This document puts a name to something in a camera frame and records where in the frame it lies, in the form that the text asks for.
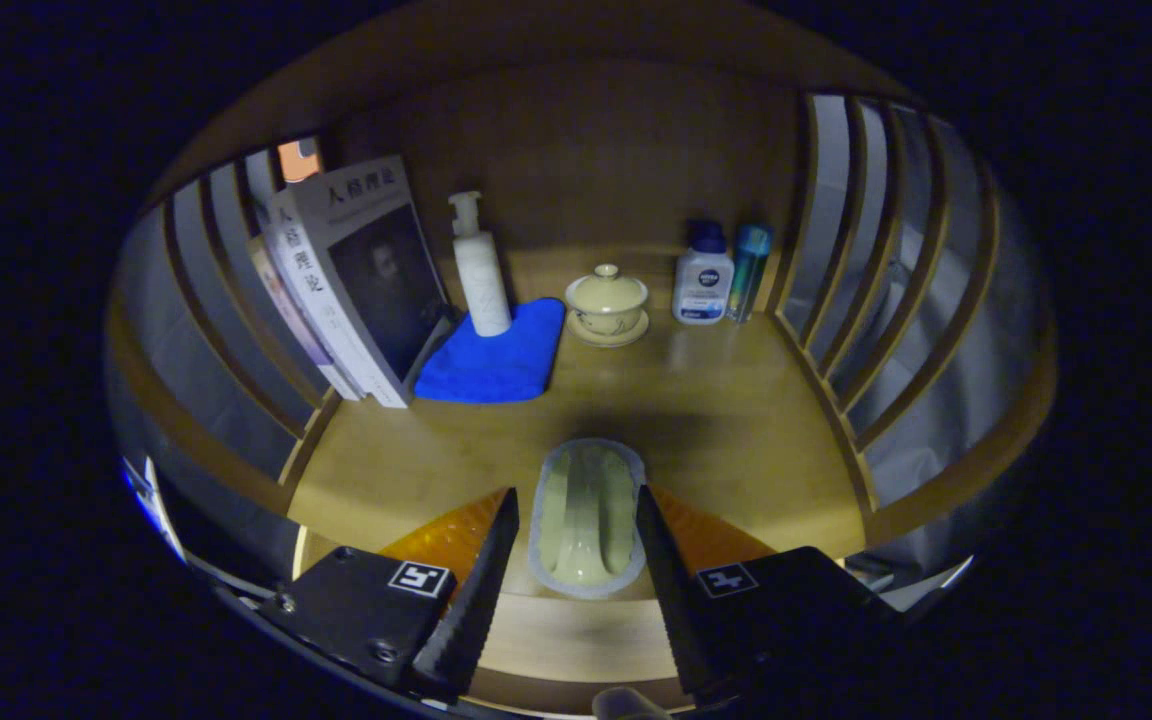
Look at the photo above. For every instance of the purple and white book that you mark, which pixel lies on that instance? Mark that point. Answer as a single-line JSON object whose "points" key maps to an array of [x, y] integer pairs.
{"points": [[286, 305]]}

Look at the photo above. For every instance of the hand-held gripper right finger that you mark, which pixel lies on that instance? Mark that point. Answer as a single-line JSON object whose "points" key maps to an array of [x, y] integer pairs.
{"points": [[676, 600]]}

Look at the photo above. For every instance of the teal bottle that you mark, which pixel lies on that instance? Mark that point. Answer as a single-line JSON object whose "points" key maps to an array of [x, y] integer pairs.
{"points": [[748, 270]]}

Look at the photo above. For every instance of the white lotion bottle blue cap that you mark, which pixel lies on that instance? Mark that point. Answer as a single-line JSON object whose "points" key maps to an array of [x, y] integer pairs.
{"points": [[703, 285]]}

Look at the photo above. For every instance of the white book with dark cover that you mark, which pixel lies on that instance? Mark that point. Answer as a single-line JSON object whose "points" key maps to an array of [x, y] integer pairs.
{"points": [[381, 280]]}

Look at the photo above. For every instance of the pale green oval dish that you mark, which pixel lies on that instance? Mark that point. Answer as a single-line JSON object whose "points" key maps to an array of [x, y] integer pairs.
{"points": [[586, 520]]}

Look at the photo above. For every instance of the white pump bottle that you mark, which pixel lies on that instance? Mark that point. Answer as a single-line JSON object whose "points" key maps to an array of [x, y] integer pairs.
{"points": [[484, 285]]}

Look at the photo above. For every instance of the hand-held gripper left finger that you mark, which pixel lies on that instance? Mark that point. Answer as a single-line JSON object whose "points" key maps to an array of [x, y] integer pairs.
{"points": [[481, 600]]}

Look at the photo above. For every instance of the blue folded cloth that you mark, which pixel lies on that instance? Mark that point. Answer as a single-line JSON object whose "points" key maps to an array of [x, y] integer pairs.
{"points": [[491, 365]]}

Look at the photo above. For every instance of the wooden cabinet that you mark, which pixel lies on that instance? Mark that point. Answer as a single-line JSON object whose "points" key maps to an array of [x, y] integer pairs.
{"points": [[586, 150]]}

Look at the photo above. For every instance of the beige lidded teacup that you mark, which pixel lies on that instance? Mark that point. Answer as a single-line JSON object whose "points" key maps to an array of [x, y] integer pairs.
{"points": [[606, 305]]}

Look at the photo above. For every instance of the wooden countertop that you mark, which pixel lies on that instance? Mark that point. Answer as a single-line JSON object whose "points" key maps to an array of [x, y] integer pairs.
{"points": [[716, 420]]}

